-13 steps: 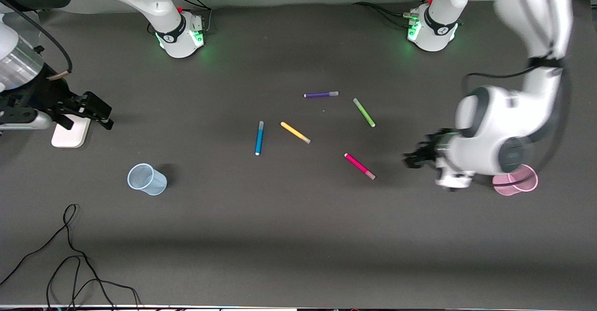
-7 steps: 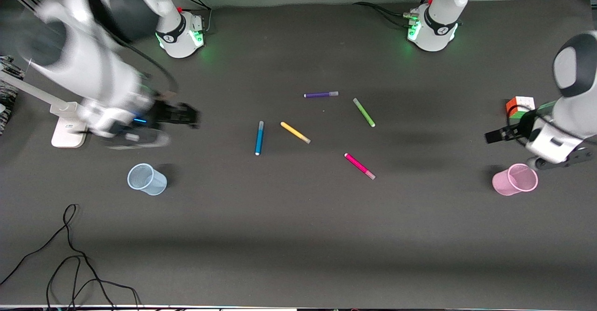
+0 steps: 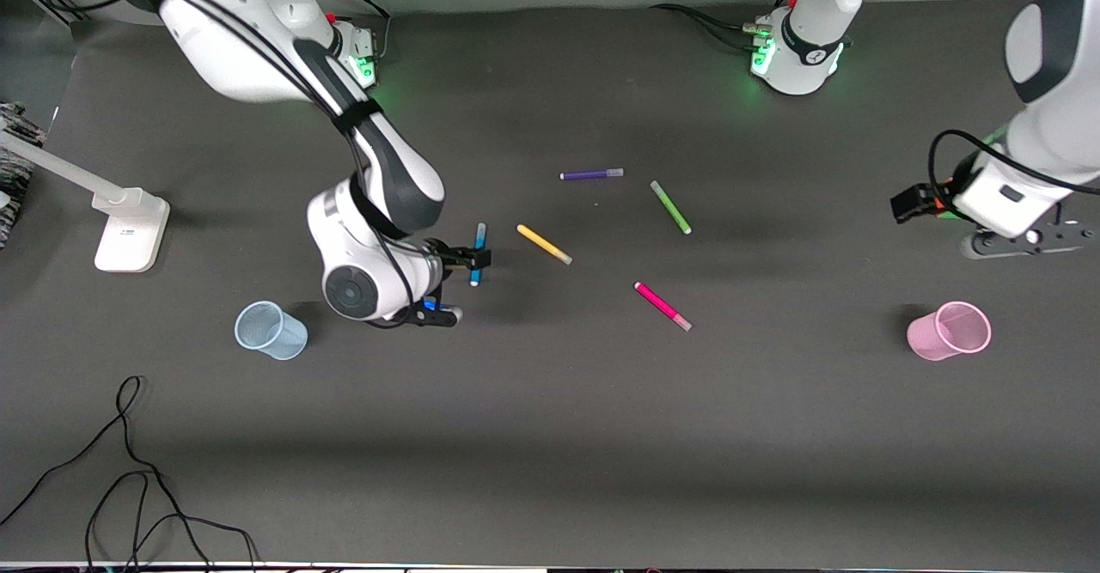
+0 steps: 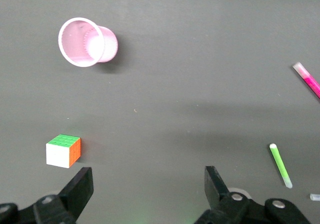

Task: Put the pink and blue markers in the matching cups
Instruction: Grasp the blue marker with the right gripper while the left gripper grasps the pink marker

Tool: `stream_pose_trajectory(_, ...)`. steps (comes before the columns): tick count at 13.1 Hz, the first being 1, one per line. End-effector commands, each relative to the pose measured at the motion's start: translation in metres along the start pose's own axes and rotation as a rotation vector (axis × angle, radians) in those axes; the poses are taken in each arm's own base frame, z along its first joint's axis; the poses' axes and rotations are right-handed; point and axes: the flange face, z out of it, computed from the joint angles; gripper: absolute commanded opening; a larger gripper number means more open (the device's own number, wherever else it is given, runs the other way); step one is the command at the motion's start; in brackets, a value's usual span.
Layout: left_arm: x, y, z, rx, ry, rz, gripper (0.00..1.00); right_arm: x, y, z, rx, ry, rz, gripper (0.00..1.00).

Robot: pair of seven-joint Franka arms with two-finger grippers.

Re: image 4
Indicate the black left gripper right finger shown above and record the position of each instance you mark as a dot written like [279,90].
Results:
[220,204]

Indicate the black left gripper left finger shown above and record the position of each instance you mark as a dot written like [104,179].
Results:
[75,199]

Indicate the pink marker pen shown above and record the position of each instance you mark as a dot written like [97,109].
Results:
[310,80]

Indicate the multicolour puzzle cube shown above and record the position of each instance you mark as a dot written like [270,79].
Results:
[60,154]

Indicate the green marker pen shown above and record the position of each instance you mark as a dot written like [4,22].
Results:
[280,164]

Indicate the purple marker pen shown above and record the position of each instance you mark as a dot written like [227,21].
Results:
[315,197]

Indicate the pink ribbed plastic cup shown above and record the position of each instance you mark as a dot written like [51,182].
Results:
[75,44]

